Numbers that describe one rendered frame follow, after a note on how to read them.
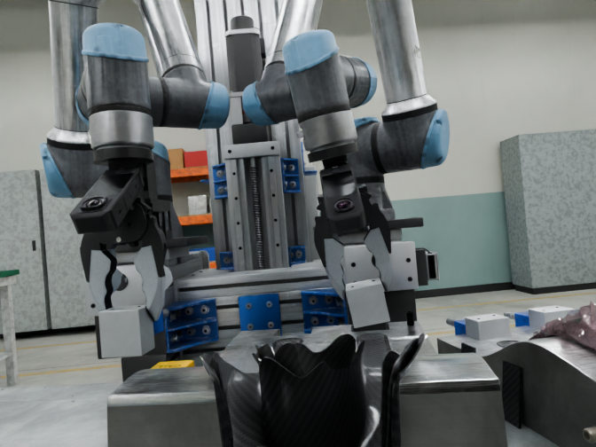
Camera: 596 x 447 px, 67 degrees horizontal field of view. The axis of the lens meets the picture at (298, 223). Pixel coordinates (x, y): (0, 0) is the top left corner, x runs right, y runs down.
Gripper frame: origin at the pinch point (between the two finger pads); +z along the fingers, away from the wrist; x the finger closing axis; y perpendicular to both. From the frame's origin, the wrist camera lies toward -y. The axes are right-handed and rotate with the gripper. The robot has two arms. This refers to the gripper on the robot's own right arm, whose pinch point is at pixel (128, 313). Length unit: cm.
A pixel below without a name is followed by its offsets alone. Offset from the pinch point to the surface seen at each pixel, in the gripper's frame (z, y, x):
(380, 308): 3.1, 9.8, -30.7
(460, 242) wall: 28, 566, -170
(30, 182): -89, 444, 342
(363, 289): 0.4, 9.5, -28.6
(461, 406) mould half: 3.3, -23.1, -33.5
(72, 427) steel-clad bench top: 15.1, 3.7, 11.0
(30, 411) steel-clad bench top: 15.1, 9.9, 21.6
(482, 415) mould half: 3.9, -23.2, -34.7
